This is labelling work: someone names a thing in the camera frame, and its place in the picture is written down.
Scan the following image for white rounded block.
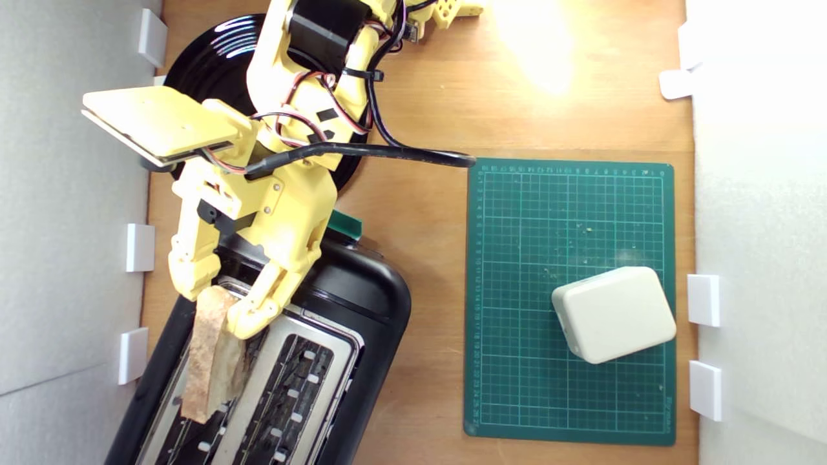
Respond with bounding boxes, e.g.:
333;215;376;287
551;266;678;364

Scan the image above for yellow wrist camera mount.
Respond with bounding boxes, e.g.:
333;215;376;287
82;86;256;174

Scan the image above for green toaster lever knob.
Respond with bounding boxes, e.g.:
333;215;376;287
326;210;364;241

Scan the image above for brown bread slice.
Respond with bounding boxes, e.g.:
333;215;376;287
180;285;249;425

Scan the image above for black round plate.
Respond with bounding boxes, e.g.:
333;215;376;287
162;14;370;194

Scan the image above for black camera cable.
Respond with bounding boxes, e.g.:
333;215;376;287
244;26;477;180

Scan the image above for green cutting mat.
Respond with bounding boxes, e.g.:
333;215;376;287
463;158;676;446

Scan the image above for black two-slot toaster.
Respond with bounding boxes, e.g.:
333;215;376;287
103;229;412;465

